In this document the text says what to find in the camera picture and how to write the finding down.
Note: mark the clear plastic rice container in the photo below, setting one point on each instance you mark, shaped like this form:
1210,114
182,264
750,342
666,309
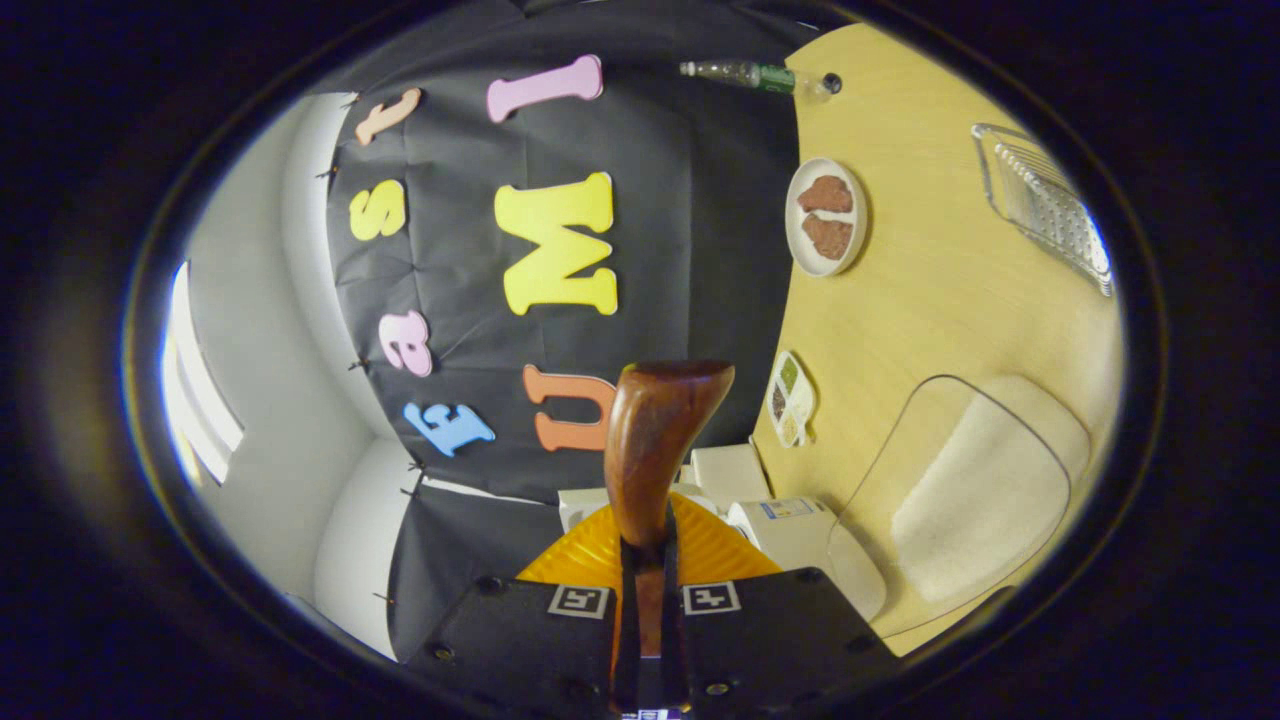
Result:
880,480

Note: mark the large ceiling light panel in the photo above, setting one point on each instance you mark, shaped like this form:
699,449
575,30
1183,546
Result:
200,400

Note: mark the black backdrop cloth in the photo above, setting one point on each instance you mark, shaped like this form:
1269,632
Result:
680,200

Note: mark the clear ribbed chopstick holder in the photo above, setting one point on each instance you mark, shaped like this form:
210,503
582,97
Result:
1040,200

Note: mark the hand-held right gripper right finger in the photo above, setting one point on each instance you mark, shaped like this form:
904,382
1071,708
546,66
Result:
674,620

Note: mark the black round desk grommet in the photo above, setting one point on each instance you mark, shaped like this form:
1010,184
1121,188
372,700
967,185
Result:
831,83

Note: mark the brown wooden spoon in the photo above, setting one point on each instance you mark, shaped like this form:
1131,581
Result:
655,440

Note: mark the white toaster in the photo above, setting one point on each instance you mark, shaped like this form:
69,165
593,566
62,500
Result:
730,470

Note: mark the white rice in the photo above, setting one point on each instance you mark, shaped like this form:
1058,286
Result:
980,500

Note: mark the white divided condiment dish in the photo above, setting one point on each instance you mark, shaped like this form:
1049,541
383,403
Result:
790,400

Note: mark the white round plate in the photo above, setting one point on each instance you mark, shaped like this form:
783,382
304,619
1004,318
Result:
794,228

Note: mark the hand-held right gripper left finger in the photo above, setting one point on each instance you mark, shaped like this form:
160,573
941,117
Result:
628,620

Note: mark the brown meat piece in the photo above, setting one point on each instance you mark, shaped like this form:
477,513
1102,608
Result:
830,237
825,193

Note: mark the green label water bottle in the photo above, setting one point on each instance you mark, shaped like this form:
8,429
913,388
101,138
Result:
760,77

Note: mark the white rice cooker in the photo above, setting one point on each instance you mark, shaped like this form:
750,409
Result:
800,540

